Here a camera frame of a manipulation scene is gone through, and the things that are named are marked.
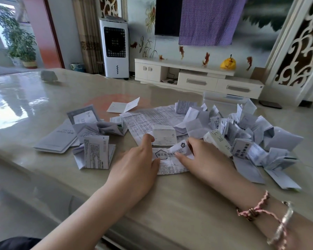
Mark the person's left hand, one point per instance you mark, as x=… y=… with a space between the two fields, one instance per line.
x=131 y=171

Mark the person's right hand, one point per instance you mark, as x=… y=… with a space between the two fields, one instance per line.
x=211 y=166

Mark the person's left thumb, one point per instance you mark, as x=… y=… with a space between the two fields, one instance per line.
x=156 y=166

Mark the person's right thumb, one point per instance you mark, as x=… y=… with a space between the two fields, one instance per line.
x=184 y=158

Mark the white printed leaflet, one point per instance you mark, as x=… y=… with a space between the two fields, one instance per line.
x=169 y=165

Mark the person's left forearm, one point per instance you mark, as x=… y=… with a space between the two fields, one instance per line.
x=88 y=218

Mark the person's right forearm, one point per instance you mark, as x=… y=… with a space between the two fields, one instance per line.
x=266 y=205

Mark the small folded white leaflet block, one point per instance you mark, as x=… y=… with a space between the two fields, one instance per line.
x=164 y=135

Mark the large unfolded printed sheet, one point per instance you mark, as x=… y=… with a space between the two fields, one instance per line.
x=140 y=122

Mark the crumpled folded white leaflet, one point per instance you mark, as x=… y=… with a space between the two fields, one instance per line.
x=113 y=126

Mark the upright folded printed leaflet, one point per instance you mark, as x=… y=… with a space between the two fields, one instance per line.
x=96 y=152

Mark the pile of folded white leaflets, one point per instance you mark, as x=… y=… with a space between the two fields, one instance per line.
x=250 y=137

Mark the white folded card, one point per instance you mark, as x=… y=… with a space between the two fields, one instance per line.
x=120 y=106

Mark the white television cabinet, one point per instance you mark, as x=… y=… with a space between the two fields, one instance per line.
x=198 y=80

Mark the grey bordered white packet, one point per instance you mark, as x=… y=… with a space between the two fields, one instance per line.
x=82 y=115

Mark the flat white booklet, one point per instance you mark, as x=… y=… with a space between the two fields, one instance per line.
x=57 y=139

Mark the yellow ornament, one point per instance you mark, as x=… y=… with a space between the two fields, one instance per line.
x=228 y=63

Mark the brown cardboard box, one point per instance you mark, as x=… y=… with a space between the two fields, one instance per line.
x=259 y=74

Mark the small metal stool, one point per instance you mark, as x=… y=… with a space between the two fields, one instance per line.
x=100 y=67

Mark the teal ceramic pot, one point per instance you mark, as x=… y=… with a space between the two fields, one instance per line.
x=77 y=67

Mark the white tower air cooler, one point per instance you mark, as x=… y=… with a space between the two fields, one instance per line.
x=114 y=46

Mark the purple patterned cloth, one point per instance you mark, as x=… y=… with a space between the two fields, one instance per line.
x=208 y=20

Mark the small grey object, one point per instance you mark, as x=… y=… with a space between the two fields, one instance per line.
x=49 y=75

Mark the beige patterned curtain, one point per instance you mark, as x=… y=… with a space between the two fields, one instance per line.
x=87 y=36

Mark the white carved lattice screen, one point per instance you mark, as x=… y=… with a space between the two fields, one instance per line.
x=292 y=49

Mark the person's dark trousers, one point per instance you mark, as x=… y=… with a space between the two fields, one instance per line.
x=13 y=244

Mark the green potted plant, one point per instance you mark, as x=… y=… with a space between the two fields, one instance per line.
x=18 y=39

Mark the orange fish wall sticker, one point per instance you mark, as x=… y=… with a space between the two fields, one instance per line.
x=206 y=59
x=181 y=52
x=133 y=45
x=249 y=63

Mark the black wall television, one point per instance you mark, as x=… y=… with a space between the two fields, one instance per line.
x=168 y=16

